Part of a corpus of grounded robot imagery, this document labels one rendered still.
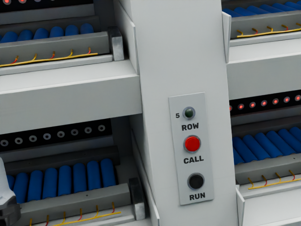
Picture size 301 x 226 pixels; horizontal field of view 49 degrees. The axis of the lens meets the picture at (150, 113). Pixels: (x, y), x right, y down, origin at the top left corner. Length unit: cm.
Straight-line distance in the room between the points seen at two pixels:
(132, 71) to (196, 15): 9
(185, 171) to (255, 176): 14
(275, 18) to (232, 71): 12
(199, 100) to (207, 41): 6
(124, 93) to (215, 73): 10
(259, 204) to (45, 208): 27
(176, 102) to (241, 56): 9
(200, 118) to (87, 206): 19
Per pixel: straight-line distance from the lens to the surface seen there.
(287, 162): 51
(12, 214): 34
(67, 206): 45
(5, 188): 40
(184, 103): 36
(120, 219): 43
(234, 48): 42
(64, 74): 37
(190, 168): 37
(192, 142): 36
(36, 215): 46
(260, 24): 46
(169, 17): 35
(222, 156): 38
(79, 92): 35
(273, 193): 49
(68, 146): 53
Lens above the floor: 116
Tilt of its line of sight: 10 degrees down
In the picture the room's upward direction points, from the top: 7 degrees counter-clockwise
